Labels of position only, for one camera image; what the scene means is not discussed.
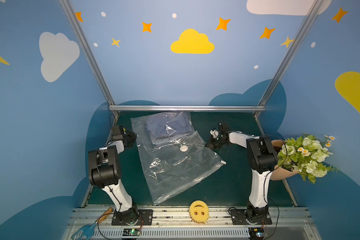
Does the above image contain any clear plastic vacuum bag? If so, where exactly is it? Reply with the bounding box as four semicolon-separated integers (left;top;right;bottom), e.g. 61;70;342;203
131;115;226;205

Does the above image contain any aluminium frame back bar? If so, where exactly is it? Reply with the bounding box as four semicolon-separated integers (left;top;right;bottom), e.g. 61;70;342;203
109;105;266;112

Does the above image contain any flower bouquet in paper pot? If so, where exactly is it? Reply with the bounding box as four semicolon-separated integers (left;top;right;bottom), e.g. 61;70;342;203
271;135;337;184

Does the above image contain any left circuit board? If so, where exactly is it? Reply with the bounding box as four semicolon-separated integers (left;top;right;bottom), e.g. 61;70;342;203
122;229;141;237

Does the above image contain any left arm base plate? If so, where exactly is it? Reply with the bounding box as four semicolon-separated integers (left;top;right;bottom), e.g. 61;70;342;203
111;209;153;226

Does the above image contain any right circuit board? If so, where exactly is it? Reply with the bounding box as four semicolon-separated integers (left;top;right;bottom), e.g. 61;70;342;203
249;228;266;240

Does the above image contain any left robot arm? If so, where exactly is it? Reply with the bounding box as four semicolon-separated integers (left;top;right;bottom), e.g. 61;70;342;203
88;125;139;225

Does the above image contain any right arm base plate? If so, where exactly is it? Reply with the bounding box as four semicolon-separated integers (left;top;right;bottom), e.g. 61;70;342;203
228;208;273;225

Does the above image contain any yellow smiley sponge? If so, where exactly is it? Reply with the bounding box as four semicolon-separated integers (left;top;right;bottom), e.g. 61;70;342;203
189;200;210;224

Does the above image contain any blue checkered shirt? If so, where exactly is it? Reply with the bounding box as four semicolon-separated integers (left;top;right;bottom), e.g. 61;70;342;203
146;111;194;141

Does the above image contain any circuit board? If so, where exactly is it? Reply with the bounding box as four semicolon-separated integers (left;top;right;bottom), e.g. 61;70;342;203
249;228;266;240
122;229;141;237

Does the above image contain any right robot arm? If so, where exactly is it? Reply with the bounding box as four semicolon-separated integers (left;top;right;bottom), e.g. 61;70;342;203
206;123;278;225

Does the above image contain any blue fork wooden handle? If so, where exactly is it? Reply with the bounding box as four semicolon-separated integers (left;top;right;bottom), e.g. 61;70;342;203
71;207;113;240

